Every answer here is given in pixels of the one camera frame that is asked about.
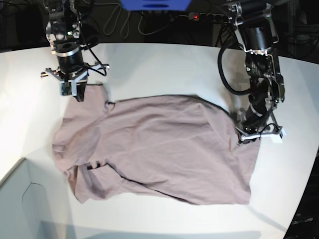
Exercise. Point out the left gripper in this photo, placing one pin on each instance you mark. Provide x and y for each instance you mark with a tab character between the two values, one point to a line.
269	129

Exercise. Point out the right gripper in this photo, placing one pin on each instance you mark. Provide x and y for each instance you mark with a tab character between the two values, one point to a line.
74	84

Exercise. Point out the mauve t-shirt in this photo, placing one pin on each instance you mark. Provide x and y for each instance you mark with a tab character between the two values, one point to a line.
172	146

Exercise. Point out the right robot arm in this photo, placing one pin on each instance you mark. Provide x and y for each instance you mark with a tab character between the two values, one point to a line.
64	32

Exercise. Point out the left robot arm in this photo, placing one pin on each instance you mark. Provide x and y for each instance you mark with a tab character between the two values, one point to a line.
256	35

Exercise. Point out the blue plastic object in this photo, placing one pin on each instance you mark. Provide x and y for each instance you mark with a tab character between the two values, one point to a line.
145	5

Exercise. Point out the black power strip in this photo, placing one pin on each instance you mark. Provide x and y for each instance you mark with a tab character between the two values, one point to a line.
208	17

